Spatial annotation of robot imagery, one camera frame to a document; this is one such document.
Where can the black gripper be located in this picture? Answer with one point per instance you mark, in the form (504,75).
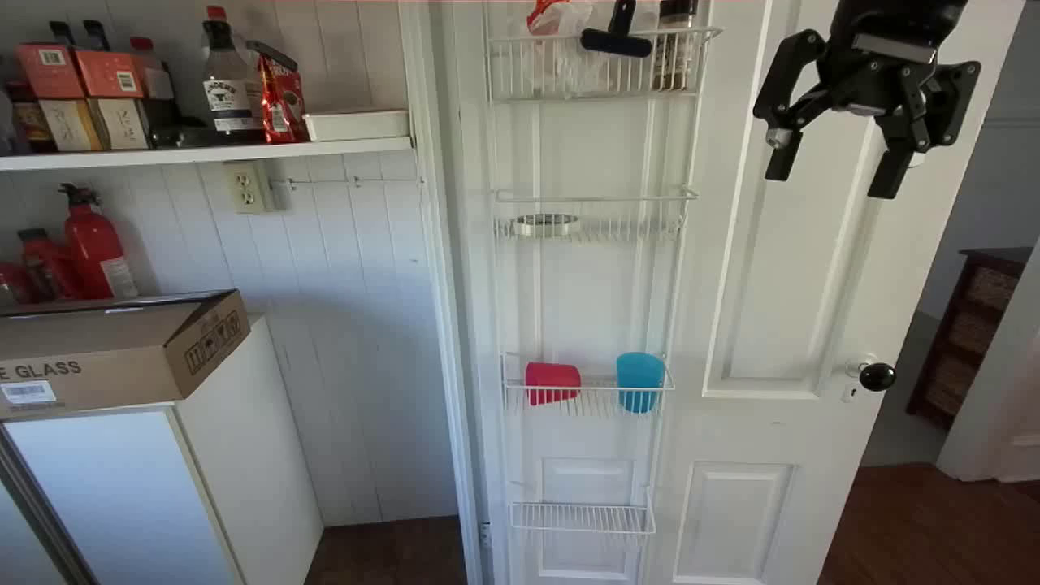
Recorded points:
(889,60)

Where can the pink plastic cup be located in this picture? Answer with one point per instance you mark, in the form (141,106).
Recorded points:
(553,379)

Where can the blue plastic cup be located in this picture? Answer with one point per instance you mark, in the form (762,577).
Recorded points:
(637,374)

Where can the white panel door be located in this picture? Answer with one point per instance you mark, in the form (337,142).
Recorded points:
(780,327)

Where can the dark wooden dresser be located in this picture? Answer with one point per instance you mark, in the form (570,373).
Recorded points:
(971,327)

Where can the black door knob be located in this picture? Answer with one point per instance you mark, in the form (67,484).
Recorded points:
(879,374)

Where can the red and white packet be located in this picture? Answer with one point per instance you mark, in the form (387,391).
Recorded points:
(543,18)

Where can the flat white box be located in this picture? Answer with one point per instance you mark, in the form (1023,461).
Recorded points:
(355,124)

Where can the red snack bag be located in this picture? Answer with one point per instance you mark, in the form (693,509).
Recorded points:
(281,98)

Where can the clear liquor bottle black label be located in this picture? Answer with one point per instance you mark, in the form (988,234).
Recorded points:
(230,93)

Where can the dark glass bottle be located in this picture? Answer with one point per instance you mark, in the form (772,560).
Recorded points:
(156,93)

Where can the white refrigerator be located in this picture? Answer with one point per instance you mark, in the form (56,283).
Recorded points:
(216,477)

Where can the pink and tan carton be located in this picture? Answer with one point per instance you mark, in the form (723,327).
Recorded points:
(56,98)
(115,101)

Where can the large red fire extinguisher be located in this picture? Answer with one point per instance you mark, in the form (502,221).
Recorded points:
(95,244)

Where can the brown cardboard box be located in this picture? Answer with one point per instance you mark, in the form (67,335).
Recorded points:
(108,353)

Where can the small red fire extinguisher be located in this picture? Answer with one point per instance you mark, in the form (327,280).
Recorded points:
(43,266)

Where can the white wall outlet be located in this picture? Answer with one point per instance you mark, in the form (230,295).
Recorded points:
(250,188)

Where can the white wall shelf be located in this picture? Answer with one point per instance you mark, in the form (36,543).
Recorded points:
(197,154)

